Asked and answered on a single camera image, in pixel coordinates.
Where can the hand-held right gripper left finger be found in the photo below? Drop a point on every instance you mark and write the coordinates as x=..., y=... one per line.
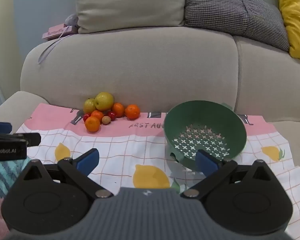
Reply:
x=88, y=162

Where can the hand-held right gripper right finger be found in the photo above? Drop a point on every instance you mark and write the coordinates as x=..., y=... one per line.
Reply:
x=206, y=165

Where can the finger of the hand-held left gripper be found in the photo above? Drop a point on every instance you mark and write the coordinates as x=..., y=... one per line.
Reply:
x=27, y=139
x=0, y=127

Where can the orange tangerine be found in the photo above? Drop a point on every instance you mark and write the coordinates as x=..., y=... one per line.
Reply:
x=92, y=124
x=132, y=111
x=97, y=115
x=118, y=109

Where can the red cherry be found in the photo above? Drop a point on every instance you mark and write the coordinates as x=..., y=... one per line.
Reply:
x=86, y=117
x=112, y=115

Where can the dark green plate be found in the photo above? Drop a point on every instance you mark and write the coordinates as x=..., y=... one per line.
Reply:
x=205, y=120

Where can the brown longan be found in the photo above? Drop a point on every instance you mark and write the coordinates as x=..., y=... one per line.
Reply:
x=106, y=120

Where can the small yellow-green apple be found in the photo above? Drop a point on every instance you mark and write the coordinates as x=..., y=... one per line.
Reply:
x=89, y=105

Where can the large yellow-green apple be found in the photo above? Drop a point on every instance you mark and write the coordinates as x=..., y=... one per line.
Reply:
x=104, y=101

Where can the teal striped cloth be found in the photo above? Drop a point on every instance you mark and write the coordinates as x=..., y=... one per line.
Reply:
x=5, y=177

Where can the pink checked lemon-print cloth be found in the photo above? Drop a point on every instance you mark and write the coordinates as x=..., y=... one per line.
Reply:
x=115, y=150

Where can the lilac ribbon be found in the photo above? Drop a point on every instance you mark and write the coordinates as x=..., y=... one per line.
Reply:
x=48, y=48

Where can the beige sofa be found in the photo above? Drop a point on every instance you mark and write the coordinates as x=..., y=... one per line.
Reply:
x=140, y=67

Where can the pink box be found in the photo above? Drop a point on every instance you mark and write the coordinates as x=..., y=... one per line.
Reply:
x=55, y=33

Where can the grey plush toy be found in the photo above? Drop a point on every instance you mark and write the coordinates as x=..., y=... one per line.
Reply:
x=72, y=20

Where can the grey houndstooth cushion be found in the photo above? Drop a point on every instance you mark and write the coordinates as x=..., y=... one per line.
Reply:
x=227, y=10

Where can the beige cushion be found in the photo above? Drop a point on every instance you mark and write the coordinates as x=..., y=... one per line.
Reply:
x=130, y=5

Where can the yellow cushion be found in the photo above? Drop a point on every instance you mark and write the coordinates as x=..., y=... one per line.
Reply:
x=296, y=17

